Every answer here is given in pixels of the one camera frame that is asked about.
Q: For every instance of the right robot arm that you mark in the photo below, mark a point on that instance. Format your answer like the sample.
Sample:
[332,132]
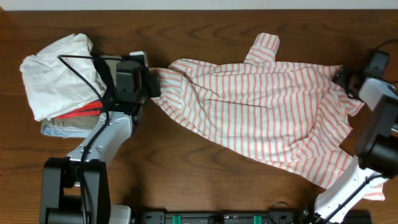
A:
[375,152]

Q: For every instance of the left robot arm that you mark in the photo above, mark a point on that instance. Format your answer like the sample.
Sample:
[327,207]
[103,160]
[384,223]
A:
[75,188]

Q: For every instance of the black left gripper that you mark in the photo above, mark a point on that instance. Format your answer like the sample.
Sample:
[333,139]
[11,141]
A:
[151,81]

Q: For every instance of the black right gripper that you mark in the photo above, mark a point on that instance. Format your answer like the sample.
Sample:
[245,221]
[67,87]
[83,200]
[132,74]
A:
[342,77]

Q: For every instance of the light blue folded garment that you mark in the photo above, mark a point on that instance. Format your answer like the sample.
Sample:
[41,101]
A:
[64,132]

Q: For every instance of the navy and red folded garment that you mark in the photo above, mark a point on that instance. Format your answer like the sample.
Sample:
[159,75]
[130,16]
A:
[90,109]

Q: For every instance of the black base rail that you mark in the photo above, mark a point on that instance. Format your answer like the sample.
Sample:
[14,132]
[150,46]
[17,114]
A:
[278,213]

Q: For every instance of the white crumpled garment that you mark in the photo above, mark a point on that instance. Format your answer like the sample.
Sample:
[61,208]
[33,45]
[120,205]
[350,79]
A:
[53,89]

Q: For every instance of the red white striped shirt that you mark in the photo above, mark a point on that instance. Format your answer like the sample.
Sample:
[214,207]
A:
[289,115]

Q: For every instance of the olive green folded garment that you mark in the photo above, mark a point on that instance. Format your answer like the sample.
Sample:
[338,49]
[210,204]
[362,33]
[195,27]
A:
[110,68]

